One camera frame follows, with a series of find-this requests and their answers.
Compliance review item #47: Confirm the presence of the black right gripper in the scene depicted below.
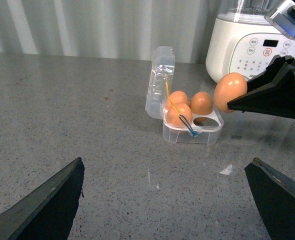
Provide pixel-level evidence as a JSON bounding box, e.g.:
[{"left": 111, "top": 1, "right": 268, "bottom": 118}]
[{"left": 227, "top": 55, "right": 295, "bottom": 119}]

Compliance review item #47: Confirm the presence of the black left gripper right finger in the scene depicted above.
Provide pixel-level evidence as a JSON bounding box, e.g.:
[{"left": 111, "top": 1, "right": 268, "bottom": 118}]
[{"left": 244, "top": 157, "right": 295, "bottom": 240}]

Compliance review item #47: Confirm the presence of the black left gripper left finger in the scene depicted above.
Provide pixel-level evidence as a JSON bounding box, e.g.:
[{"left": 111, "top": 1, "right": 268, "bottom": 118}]
[{"left": 0, "top": 157, "right": 85, "bottom": 240}]

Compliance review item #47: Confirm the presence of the brown egg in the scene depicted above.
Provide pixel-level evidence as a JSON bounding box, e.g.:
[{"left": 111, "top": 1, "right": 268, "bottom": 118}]
[{"left": 214, "top": 72, "right": 248, "bottom": 113}]

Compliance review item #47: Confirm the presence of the clear plastic egg box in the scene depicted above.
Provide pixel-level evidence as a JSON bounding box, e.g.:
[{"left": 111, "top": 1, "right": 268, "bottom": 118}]
[{"left": 145, "top": 46, "right": 224, "bottom": 145}]

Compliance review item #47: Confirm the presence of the brown egg back right box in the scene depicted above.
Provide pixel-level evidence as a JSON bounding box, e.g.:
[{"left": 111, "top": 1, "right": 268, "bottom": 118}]
[{"left": 190, "top": 91, "right": 213, "bottom": 115}]

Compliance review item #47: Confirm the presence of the brown egg box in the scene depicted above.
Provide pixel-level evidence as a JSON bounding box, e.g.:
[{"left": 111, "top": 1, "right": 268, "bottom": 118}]
[
  {"left": 165, "top": 90, "right": 189, "bottom": 110},
  {"left": 165, "top": 102, "right": 193, "bottom": 128},
  {"left": 190, "top": 91, "right": 213, "bottom": 115}
]

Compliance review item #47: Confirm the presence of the brown egg back left box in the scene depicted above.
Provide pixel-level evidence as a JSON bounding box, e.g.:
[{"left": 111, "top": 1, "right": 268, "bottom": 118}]
[{"left": 165, "top": 90, "right": 189, "bottom": 110}]

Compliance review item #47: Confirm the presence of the brown egg front left box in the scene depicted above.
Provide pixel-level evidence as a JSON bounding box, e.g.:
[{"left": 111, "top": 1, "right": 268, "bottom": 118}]
[{"left": 165, "top": 102, "right": 193, "bottom": 128}]

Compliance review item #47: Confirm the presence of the white soy milk maker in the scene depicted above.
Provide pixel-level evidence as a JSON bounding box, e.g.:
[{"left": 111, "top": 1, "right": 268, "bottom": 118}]
[{"left": 205, "top": 0, "right": 295, "bottom": 82}]

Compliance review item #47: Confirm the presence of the blue rubber band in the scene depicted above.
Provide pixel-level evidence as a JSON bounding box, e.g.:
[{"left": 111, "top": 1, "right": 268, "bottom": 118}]
[{"left": 178, "top": 114, "right": 200, "bottom": 138}]

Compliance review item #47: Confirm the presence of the yellow rubber band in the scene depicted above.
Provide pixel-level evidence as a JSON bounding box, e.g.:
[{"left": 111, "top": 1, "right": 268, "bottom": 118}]
[{"left": 164, "top": 73, "right": 181, "bottom": 116}]

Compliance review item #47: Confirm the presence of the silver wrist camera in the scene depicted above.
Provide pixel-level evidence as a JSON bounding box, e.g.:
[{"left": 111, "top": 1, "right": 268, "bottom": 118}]
[{"left": 264, "top": 0, "right": 295, "bottom": 40}]

